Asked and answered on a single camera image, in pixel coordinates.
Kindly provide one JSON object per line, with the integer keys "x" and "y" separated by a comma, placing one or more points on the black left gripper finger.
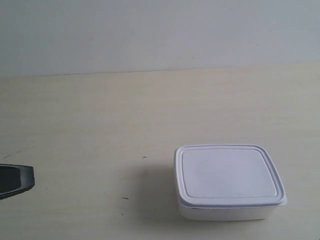
{"x": 15, "y": 179}

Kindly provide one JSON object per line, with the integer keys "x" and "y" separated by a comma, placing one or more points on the white lidded plastic container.
{"x": 227, "y": 182}

